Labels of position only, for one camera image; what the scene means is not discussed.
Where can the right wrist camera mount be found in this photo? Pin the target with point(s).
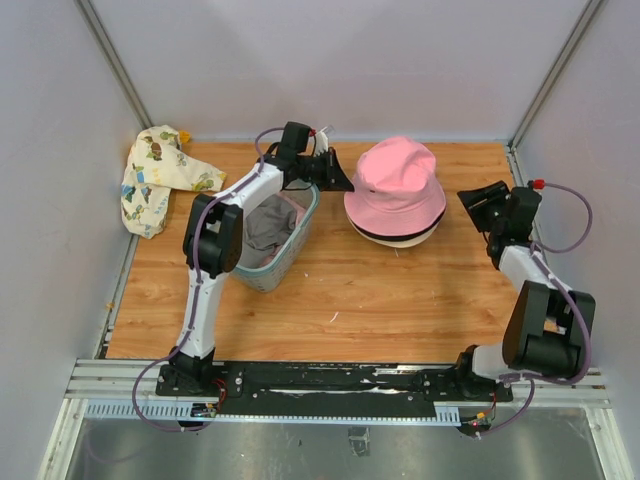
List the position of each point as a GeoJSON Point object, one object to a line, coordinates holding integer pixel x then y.
{"type": "Point", "coordinates": [536, 185]}

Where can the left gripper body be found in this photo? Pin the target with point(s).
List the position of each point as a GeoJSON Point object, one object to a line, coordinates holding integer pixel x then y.
{"type": "Point", "coordinates": [315, 169]}

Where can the pink bucket hat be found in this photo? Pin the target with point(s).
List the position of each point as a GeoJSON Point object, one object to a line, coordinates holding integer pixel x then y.
{"type": "Point", "coordinates": [396, 188]}

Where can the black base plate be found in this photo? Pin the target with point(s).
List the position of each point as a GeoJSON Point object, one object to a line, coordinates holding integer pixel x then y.
{"type": "Point", "coordinates": [266, 389]}

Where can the khaki wide brim hat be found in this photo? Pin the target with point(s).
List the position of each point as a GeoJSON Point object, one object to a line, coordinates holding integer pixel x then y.
{"type": "Point", "coordinates": [270, 224]}

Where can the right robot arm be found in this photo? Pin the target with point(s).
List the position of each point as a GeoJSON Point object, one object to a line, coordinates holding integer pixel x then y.
{"type": "Point", "coordinates": [548, 336]}

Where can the small yellow object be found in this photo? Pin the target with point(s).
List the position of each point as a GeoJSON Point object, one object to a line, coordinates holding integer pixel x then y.
{"type": "Point", "coordinates": [184, 137]}

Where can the aluminium frame rail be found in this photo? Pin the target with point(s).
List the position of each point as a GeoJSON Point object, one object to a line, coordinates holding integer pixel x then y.
{"type": "Point", "coordinates": [117, 379]}

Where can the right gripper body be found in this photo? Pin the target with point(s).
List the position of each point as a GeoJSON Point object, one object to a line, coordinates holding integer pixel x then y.
{"type": "Point", "coordinates": [498, 225]}

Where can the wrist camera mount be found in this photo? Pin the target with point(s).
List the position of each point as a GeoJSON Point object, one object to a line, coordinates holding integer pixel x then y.
{"type": "Point", "coordinates": [536, 185]}
{"type": "Point", "coordinates": [320, 140]}

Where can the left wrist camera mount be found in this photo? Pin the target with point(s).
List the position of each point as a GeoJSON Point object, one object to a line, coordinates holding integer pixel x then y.
{"type": "Point", "coordinates": [320, 140]}

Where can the turquoise bucket hat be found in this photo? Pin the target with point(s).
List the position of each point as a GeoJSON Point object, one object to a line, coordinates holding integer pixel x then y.
{"type": "Point", "coordinates": [404, 243]}

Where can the grey plastic laundry basket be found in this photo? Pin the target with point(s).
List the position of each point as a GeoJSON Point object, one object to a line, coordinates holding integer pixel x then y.
{"type": "Point", "coordinates": [265, 271]}

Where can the black bucket hat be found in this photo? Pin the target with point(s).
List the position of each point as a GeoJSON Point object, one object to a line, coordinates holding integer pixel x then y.
{"type": "Point", "coordinates": [427, 230]}

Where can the beige bucket hat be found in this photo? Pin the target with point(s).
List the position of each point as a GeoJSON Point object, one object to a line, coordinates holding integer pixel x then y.
{"type": "Point", "coordinates": [377, 241]}

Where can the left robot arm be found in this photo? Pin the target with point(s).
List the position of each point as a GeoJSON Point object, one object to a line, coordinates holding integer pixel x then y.
{"type": "Point", "coordinates": [213, 246]}

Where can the cartoon print cloth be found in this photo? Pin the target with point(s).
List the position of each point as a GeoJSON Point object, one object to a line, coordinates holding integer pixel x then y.
{"type": "Point", "coordinates": [156, 166]}

